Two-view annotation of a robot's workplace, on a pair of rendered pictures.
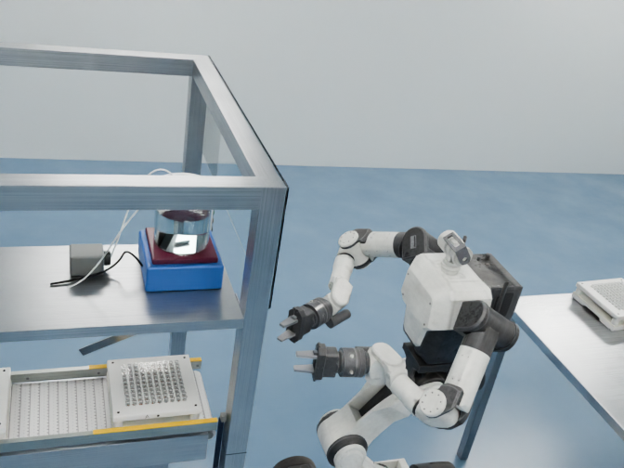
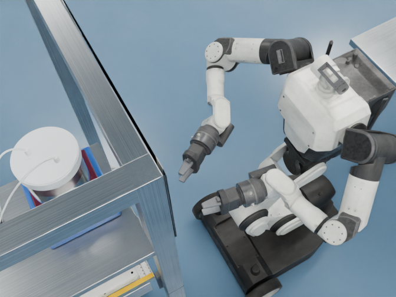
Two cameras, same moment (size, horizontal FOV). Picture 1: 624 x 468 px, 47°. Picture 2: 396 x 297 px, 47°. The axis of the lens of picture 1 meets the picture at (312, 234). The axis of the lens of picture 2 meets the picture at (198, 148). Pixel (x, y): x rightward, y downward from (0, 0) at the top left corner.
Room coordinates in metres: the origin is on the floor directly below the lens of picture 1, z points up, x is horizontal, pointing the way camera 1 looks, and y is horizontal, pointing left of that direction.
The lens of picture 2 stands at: (1.13, 0.04, 2.38)
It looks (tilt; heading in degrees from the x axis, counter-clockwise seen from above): 60 degrees down; 355
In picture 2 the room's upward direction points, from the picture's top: 2 degrees counter-clockwise
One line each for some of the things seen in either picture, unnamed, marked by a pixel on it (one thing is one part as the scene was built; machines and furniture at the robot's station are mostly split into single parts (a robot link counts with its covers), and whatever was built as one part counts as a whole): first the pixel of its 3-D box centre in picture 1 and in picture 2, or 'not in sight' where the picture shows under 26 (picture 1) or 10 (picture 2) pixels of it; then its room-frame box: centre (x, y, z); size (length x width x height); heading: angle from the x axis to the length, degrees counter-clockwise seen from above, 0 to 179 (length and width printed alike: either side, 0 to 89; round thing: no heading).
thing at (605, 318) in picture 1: (615, 307); not in sight; (2.56, -1.27, 0.86); 0.24 x 0.24 x 0.02; 26
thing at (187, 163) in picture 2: (288, 320); (185, 167); (1.86, 0.03, 1.01); 0.06 x 0.03 x 0.02; 144
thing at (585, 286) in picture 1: (618, 298); not in sight; (2.56, -1.27, 0.91); 0.25 x 0.24 x 0.02; 26
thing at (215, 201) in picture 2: (306, 353); (211, 202); (1.72, -0.05, 1.01); 0.06 x 0.03 x 0.02; 104
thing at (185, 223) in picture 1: (183, 211); (54, 170); (1.66, 0.34, 1.44); 0.15 x 0.15 x 0.19
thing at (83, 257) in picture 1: (90, 259); not in sight; (1.60, 0.56, 1.28); 0.10 x 0.07 x 0.06; 112
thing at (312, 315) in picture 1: (305, 318); (197, 151); (1.94, -0.03, 0.98); 0.12 x 0.10 x 0.13; 144
